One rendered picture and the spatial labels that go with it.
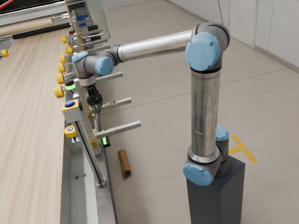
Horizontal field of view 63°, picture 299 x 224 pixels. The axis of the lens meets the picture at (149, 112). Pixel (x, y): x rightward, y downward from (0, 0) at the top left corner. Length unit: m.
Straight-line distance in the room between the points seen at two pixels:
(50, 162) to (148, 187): 1.10
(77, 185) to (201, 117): 0.89
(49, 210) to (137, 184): 1.25
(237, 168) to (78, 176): 0.95
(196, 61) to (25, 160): 1.02
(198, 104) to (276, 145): 1.72
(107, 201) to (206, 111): 0.68
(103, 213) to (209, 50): 0.89
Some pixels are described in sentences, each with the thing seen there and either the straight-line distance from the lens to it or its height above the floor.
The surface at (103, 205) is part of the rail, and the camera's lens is 1.33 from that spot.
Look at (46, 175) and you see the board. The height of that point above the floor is 0.90.
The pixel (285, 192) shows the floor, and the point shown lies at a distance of 2.26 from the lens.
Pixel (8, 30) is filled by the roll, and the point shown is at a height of 1.05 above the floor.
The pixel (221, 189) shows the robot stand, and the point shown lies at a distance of 1.43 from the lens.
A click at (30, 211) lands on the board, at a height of 0.90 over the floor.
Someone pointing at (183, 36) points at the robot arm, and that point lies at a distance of 1.08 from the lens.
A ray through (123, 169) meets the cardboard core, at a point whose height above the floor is 0.08.
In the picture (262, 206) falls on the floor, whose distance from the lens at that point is 2.14.
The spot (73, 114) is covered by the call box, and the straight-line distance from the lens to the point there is 1.09.
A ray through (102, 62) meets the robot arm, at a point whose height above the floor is 1.30.
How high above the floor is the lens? 1.72
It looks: 33 degrees down
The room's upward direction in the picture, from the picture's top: 11 degrees counter-clockwise
